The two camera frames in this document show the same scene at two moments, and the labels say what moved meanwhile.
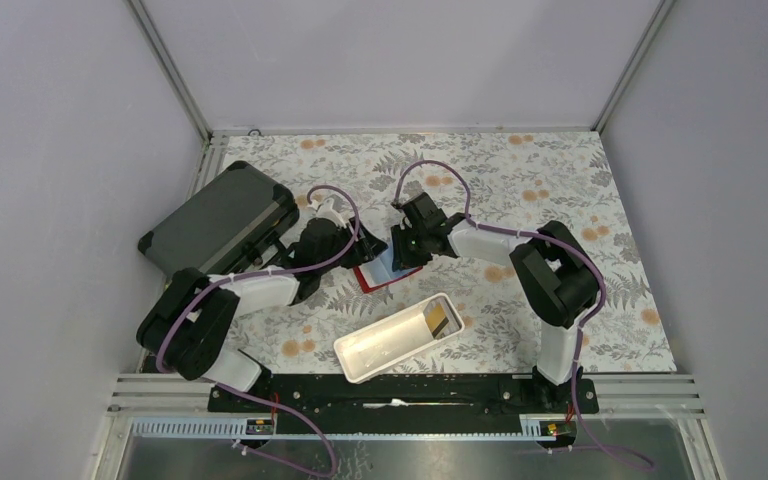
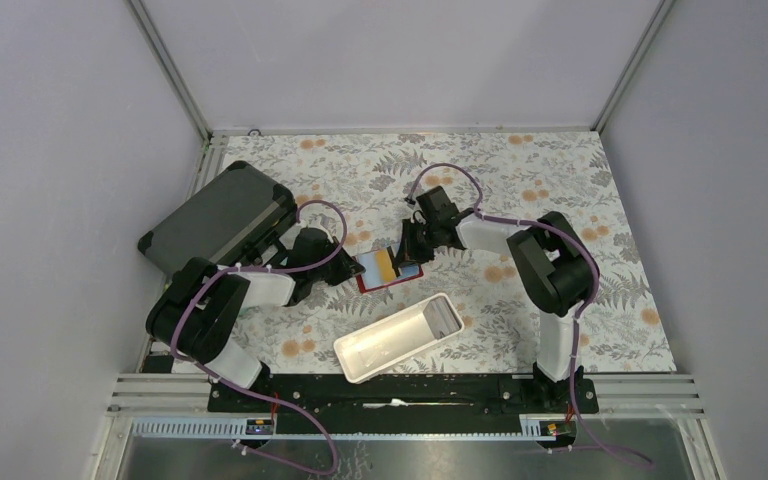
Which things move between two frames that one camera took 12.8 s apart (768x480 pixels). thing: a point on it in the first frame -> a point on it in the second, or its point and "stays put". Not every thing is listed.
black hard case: x=227 y=222 stays put
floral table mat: x=516 y=180 stays put
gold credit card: x=435 y=318 -> x=387 y=269
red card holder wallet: x=380 y=272 stays put
